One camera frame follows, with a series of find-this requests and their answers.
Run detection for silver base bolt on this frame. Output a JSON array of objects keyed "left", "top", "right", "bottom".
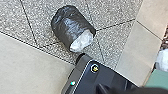
[{"left": 90, "top": 64, "right": 100, "bottom": 74}]

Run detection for small green indicator light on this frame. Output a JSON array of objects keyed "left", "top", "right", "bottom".
[{"left": 69, "top": 80, "right": 76, "bottom": 87}]

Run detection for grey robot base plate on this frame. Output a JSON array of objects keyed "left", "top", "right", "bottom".
[{"left": 59, "top": 53, "right": 148, "bottom": 94}]

